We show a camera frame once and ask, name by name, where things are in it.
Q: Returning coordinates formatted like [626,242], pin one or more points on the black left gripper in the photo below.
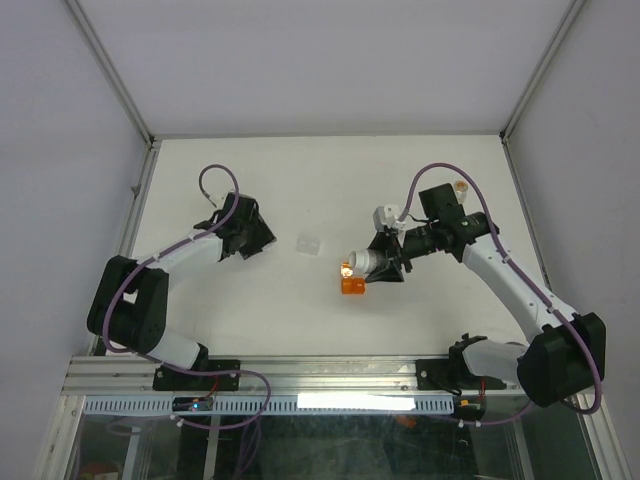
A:
[263,236]

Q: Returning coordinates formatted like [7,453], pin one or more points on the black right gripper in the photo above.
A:
[391,244]

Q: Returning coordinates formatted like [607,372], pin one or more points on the white cap pill bottle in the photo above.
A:
[366,261]

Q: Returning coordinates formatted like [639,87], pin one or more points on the orange pill organizer box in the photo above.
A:
[350,283]

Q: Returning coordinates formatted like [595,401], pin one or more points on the clear bottle orange pills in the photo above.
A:
[461,189]

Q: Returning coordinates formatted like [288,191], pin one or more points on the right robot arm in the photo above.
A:
[564,352]

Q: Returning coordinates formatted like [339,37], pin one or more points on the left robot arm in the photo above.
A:
[131,302]

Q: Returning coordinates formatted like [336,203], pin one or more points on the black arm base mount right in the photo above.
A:
[445,375]

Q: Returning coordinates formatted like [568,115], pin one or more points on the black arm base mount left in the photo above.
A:
[197,375]

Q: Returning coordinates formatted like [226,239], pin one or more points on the aluminium frame rail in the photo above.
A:
[386,375]

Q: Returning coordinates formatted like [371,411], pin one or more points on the grey slotted cable duct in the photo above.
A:
[298,404]

